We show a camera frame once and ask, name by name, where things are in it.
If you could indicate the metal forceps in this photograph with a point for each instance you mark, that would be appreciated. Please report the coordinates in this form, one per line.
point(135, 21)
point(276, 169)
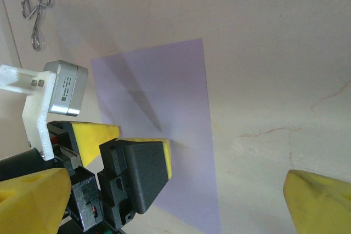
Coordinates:
point(39, 6)

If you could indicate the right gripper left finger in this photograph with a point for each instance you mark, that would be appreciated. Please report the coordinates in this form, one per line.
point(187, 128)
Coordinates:
point(30, 204)

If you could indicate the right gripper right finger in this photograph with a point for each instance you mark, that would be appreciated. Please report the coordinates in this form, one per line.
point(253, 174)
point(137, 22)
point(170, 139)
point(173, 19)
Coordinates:
point(323, 206)

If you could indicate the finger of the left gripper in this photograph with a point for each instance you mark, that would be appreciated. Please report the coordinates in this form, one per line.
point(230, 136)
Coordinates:
point(142, 173)
point(93, 138)

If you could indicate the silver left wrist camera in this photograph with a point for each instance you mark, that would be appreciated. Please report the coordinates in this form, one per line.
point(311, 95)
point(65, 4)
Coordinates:
point(68, 88)

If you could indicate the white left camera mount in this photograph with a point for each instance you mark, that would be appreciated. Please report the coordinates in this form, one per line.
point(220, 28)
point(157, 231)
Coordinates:
point(33, 113)

